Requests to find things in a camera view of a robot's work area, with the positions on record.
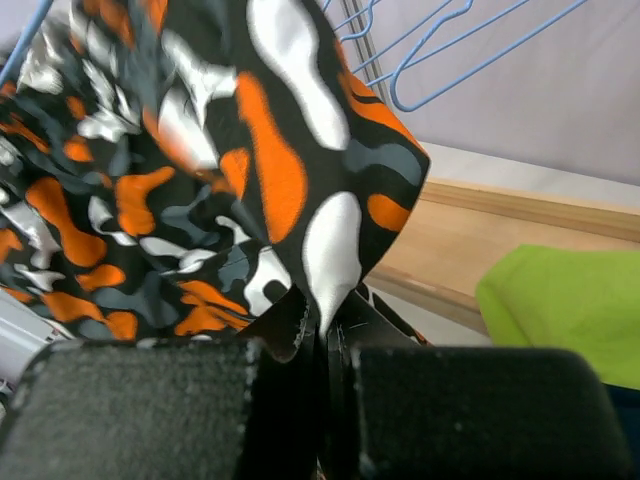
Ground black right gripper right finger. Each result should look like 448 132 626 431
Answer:
324 293 635 479

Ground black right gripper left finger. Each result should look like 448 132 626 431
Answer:
1 290 318 479

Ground lime green shorts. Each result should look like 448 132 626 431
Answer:
475 245 639 389

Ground navy blue shorts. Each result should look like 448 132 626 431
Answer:
606 385 640 480

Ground orange camouflage shorts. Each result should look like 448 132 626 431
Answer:
1 1 430 342

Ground blue hanger of green shorts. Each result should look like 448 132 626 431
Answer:
343 1 528 89

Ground blue hanger of yellow shorts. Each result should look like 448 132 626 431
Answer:
388 1 586 113

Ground blue hanger of navy shorts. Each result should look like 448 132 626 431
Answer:
319 0 379 44

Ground blue hanger of camouflage shorts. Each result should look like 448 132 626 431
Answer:
1 0 54 87

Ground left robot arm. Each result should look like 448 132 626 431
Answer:
0 291 72 417

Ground wooden clothes rack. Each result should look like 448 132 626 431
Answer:
368 179 639 333

